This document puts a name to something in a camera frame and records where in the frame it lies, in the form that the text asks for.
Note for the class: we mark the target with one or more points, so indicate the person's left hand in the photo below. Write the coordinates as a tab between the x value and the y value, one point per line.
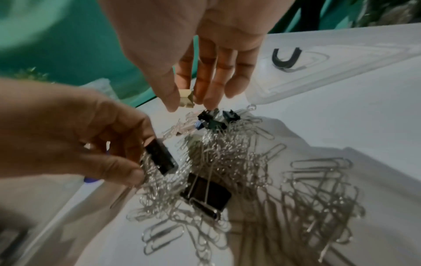
65	130

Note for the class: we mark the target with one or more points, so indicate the person's right hand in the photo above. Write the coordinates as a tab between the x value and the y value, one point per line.
181	31

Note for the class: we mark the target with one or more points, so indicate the blue round card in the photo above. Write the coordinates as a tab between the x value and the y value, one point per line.
92	179

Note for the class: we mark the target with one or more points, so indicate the yellow binder clip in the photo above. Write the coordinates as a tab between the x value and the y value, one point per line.
185	98

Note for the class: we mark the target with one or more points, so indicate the blue binder clip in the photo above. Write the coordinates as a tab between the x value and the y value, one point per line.
198	126

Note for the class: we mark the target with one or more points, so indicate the pile of silver paper clips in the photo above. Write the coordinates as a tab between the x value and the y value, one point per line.
236	161

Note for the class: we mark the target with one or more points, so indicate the large black binder clip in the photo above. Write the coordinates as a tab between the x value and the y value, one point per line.
210	194

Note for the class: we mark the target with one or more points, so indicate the clear plastic cup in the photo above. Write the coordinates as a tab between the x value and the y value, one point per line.
95	85

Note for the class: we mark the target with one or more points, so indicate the green fabric curtain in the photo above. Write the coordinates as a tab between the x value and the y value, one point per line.
65	39

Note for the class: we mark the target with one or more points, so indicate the clear plastic box lid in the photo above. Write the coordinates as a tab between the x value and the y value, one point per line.
329	65

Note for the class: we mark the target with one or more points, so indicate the white table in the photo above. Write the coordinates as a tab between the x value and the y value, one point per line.
345	124

